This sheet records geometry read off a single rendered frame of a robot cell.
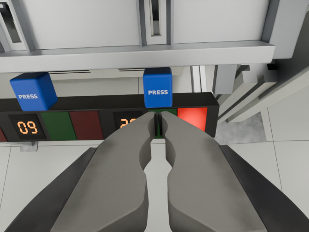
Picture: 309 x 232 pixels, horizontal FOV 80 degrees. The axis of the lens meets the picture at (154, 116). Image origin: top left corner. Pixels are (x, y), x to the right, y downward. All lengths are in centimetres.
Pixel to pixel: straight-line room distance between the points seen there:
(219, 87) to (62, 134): 18
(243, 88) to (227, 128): 65
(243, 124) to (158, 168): 43
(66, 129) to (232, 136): 77
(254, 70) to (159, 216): 73
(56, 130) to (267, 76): 25
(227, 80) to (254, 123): 74
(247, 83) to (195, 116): 8
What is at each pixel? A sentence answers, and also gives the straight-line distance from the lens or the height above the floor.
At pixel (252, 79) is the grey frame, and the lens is 25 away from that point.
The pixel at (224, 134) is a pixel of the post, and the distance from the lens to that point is 89.
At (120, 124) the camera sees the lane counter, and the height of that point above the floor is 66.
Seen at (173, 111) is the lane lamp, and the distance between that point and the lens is 19.
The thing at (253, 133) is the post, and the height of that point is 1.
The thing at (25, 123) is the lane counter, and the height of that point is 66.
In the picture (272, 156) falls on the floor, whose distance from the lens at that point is 97.
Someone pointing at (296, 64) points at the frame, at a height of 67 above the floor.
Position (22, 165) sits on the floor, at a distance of 106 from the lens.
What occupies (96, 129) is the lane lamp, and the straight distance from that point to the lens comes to 21.
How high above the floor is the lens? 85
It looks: 75 degrees down
